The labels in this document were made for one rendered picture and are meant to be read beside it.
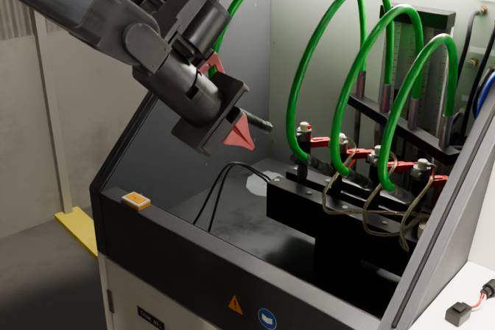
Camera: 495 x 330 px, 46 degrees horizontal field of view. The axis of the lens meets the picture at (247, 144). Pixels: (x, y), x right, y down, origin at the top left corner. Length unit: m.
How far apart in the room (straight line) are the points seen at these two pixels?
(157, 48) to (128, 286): 0.74
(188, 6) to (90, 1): 0.13
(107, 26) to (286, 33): 0.89
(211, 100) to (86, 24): 0.19
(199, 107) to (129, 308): 0.71
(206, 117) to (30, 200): 2.27
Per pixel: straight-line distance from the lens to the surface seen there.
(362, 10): 1.20
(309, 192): 1.12
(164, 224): 1.09
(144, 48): 0.63
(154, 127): 1.26
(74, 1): 0.59
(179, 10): 0.67
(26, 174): 2.87
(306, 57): 0.91
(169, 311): 1.20
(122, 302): 1.34
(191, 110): 0.70
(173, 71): 0.67
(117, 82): 2.92
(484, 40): 1.21
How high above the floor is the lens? 1.54
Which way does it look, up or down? 25 degrees down
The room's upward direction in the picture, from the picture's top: straight up
